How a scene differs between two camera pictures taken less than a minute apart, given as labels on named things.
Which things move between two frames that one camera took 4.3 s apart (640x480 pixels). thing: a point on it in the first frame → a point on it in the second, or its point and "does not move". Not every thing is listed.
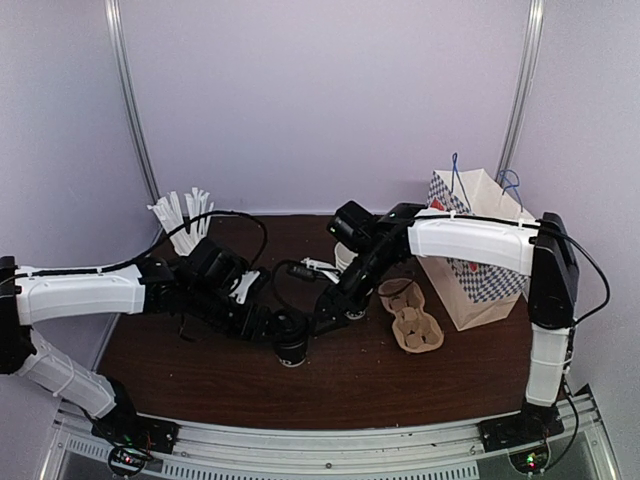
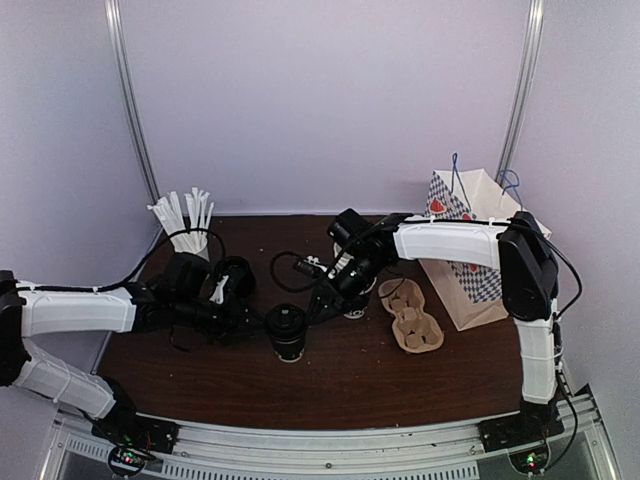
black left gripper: (256, 323) → (234, 324)
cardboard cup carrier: (413, 329) does not move
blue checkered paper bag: (469, 293) does not move
